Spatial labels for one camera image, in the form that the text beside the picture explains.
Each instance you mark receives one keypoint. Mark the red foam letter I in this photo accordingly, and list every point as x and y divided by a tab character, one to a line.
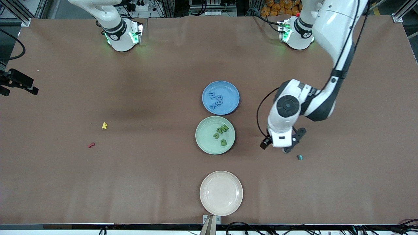
91	144

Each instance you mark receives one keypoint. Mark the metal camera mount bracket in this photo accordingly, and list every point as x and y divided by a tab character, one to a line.
210	227

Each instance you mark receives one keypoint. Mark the brown paper table cover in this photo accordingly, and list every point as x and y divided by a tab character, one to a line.
163	65

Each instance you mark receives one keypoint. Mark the blue plate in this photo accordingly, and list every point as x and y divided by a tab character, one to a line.
230	91

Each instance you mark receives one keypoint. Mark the aluminium table edge rail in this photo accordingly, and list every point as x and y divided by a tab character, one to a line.
49	226

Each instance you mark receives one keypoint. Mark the blue foam letter E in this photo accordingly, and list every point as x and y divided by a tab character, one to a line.
212	95

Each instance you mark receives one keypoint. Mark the beige plate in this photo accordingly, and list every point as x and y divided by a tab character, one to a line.
221	193

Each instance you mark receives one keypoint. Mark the green foam letter B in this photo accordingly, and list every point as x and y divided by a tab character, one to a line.
223	142

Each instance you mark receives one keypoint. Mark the blue foam letter G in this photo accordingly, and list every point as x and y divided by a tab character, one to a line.
218	97

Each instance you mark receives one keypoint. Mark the white power strip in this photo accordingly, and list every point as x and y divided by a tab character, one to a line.
140	6

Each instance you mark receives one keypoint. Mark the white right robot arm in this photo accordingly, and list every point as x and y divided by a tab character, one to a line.
120	39

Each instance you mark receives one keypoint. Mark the blue foam letter d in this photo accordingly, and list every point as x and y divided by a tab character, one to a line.
221	103

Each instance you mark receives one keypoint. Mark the aluminium frame post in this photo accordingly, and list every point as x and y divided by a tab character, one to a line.
397	18
25	22

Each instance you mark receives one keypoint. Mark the orange fruit pile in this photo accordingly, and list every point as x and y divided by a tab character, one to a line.
281	8

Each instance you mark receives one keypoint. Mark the green plate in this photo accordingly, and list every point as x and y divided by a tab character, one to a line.
205	143

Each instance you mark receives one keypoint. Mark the blue foam letter X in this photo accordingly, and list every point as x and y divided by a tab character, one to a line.
213	105

